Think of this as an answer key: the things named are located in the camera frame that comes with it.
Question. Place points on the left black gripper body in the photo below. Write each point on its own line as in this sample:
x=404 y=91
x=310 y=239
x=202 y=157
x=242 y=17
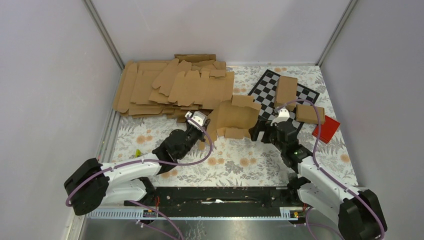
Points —
x=193 y=136

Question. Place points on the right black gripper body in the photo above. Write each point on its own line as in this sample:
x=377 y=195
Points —
x=270 y=135

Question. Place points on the brown cardboard box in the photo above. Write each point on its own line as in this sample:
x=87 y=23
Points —
x=233 y=118

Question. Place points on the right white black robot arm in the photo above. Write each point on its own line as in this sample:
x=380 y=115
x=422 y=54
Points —
x=357 y=213

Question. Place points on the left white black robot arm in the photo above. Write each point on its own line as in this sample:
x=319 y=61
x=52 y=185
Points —
x=94 y=183

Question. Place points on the folded cardboard box flat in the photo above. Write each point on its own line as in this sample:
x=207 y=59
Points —
x=309 y=114

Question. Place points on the folded cardboard box upright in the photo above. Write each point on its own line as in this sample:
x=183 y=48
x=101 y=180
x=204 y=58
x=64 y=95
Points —
x=286 y=90

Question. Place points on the red box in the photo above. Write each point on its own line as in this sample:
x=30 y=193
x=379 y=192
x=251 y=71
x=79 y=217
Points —
x=328 y=129

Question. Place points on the floral table mat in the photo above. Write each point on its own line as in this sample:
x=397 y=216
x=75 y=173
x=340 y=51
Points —
x=234 y=162

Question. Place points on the black white checkerboard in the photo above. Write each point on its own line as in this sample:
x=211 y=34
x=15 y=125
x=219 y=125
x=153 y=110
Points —
x=264 y=93

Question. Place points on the stack of flat cardboard blanks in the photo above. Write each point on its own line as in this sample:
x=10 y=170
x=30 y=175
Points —
x=149 y=88

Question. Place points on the small yellow green object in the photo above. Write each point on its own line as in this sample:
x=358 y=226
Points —
x=138 y=153

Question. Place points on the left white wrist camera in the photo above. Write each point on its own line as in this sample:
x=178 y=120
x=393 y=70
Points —
x=196 y=118

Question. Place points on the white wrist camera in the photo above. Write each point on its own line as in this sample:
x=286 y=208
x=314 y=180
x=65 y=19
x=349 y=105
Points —
x=196 y=118
x=282 y=116

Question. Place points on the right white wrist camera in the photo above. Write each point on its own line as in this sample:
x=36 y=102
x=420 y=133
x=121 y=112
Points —
x=282 y=116

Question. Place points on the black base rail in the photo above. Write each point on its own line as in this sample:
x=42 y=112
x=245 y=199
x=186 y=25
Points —
x=233 y=198

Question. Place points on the grey cable duct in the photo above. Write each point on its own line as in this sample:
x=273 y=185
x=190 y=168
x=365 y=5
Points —
x=201 y=213

